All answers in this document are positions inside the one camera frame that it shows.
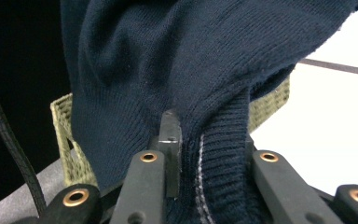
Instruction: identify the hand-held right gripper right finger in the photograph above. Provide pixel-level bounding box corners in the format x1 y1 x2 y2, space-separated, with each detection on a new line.
244 133 255 153

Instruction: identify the navy knit vest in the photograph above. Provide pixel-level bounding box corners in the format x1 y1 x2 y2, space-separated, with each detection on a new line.
59 0 358 224

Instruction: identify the right hand-held gripper cable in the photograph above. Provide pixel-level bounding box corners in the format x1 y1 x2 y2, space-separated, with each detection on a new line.
0 62 48 217

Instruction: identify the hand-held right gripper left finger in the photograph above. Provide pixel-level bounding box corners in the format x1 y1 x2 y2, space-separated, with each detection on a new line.
158 108 183 199

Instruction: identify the green woven basket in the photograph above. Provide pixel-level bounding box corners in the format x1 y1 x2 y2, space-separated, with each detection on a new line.
49 76 291 188

